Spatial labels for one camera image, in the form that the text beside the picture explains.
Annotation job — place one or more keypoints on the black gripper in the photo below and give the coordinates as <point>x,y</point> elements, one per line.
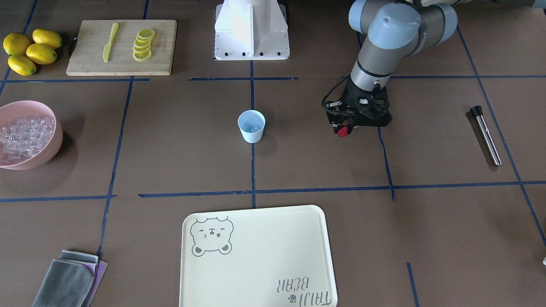
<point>352,93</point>

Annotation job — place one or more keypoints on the red strawberry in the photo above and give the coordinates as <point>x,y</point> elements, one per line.
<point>343,131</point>

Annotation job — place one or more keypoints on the steel black muddler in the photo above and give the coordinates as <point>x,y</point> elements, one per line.
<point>477,113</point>

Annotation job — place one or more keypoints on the clear ice cubes pile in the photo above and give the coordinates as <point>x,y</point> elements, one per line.
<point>25,137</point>

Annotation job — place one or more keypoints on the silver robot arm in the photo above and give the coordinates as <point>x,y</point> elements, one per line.
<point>393,29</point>

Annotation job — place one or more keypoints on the light blue cup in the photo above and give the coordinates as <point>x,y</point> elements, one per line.
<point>251,124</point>

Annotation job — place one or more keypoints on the cream bear tray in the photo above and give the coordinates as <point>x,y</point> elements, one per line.
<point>270,257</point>

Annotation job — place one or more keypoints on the lemon slices row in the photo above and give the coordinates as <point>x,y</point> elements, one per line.
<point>143,43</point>

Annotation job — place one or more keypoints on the yellow plastic knife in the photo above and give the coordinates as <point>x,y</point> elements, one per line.
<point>107,47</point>

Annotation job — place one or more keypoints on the wooden cutting board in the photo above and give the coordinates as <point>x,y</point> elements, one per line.
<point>87,57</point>

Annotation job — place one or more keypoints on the yellow lemon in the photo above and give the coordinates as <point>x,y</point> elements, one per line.
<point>47,37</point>
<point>41,53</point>
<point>16,43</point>
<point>22,65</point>

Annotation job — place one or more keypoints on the pink bowl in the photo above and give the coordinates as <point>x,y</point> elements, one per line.
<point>27,107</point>

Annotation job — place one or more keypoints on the folded grey cloth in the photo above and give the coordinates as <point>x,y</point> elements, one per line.
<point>72,280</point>

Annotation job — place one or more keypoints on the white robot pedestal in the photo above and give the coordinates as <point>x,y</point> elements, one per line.
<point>251,30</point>

